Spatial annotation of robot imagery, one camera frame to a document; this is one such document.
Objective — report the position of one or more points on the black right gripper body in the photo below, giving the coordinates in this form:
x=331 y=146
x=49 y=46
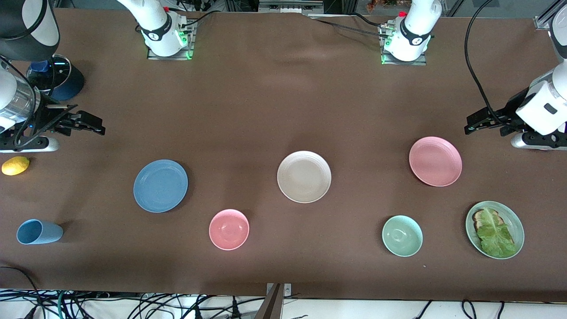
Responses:
x=45 y=118

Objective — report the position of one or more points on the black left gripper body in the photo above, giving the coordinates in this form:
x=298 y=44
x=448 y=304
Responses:
x=506 y=113

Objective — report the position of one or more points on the pink plate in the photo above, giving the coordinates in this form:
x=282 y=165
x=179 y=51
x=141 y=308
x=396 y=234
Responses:
x=435 y=161

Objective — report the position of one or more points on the blue plate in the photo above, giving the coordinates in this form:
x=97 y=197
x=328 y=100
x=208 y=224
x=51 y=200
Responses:
x=160 y=186

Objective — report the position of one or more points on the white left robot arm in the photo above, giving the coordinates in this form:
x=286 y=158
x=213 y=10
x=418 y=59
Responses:
x=416 y=26

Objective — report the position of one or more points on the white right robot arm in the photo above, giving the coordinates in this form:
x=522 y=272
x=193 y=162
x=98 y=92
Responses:
x=159 y=26

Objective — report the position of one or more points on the dark blue pot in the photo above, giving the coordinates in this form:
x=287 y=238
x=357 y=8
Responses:
x=74 y=86

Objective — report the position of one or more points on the yellow lemon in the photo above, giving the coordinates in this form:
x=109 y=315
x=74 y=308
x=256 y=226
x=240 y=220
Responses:
x=15 y=165

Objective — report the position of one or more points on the toast slice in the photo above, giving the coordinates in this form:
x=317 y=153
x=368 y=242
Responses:
x=477 y=217

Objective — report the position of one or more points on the green plate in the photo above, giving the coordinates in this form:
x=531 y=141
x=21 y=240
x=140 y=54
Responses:
x=514 y=221

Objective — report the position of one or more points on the green lettuce leaf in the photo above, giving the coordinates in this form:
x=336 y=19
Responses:
x=494 y=237

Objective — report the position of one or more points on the blue cup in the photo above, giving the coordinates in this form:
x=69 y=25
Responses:
x=40 y=232

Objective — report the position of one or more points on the green bowl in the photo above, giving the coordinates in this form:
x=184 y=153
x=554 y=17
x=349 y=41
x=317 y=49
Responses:
x=402 y=236

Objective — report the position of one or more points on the brown tablecloth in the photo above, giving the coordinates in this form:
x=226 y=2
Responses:
x=266 y=110

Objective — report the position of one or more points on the pink bowl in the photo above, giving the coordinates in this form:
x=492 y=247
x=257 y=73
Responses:
x=229 y=229

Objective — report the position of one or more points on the beige plate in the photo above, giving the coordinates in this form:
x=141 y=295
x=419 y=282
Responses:
x=304 y=177

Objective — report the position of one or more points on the dark metal bar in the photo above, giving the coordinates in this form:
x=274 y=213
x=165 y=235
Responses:
x=271 y=305

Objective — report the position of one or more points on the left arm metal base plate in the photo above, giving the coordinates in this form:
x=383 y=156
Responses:
x=421 y=62

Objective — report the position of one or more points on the aluminium frame profile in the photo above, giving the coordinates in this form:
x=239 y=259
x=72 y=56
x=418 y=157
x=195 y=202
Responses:
x=542 y=20

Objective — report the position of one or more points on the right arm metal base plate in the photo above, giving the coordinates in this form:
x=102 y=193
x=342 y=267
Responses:
x=191 y=44

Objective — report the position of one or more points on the grey metal frame piece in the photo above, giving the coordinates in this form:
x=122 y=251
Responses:
x=290 y=5

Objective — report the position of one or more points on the metal table edge bracket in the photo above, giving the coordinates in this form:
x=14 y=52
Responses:
x=288 y=289

